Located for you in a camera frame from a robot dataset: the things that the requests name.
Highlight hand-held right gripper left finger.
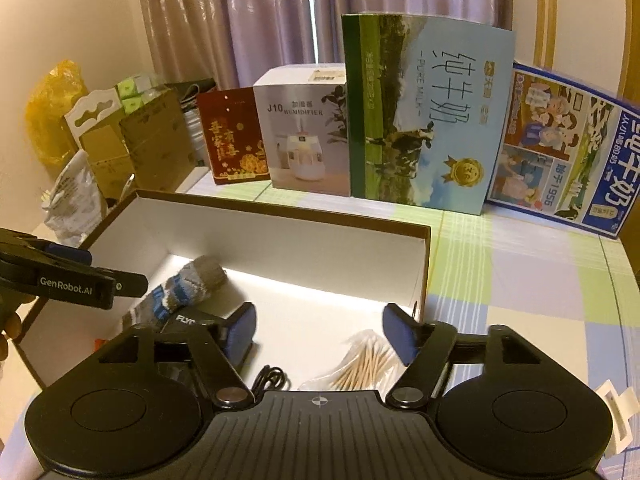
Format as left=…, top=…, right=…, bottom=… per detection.
left=97, top=302, right=258, bottom=408

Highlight wooden door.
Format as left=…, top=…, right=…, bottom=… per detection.
left=535, top=0, right=559, bottom=67

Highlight white plastic bag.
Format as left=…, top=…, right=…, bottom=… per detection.
left=42, top=149, right=108, bottom=248

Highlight red gift box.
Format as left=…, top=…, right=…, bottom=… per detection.
left=196, top=86, right=271, bottom=187

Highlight large cardboard box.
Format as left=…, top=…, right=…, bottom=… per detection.
left=117, top=89, right=198, bottom=197

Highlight white humidifier box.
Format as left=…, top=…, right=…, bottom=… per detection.
left=252, top=63, right=351, bottom=198

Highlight yellow plastic bag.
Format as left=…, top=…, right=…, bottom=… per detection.
left=26, top=60, right=91, bottom=166

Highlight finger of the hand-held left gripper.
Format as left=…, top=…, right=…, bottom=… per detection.
left=107, top=270, right=149, bottom=302
left=20, top=239, right=94, bottom=267

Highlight bag of cotton swabs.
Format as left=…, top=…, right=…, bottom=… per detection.
left=297, top=329, right=416, bottom=392

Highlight checked tablecloth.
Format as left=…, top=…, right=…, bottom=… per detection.
left=175, top=167, right=640, bottom=476

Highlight purple curtain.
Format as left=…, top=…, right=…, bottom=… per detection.
left=132, top=0, right=516, bottom=92

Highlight grey knitted sock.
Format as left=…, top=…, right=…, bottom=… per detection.
left=122, top=255, right=228, bottom=333

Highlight small cardboard box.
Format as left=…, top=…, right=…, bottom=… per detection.
left=80, top=125, right=136, bottom=201

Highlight white card insert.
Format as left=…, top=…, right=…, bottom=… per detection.
left=64, top=87, right=124, bottom=151

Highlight blue milk carton box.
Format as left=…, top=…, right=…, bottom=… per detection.
left=487, top=60, right=640, bottom=241

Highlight black shaver box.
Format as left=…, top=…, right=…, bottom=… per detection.
left=160, top=312, right=261, bottom=376

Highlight black cable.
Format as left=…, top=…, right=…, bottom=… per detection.
left=247, top=364, right=292, bottom=397

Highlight small green boxes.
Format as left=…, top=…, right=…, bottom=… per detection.
left=117, top=74, right=166, bottom=113

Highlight green milk carton box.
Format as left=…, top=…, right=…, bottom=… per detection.
left=341, top=12, right=516, bottom=217

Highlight white cardboard box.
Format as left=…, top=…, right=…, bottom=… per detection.
left=10, top=189, right=432, bottom=396

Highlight white hair claw clip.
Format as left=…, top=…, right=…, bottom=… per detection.
left=595, top=380, right=632, bottom=456

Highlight person's left hand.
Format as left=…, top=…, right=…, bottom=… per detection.
left=0, top=305, right=23, bottom=361

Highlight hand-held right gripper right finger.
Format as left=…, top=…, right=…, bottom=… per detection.
left=382, top=302, right=543, bottom=408

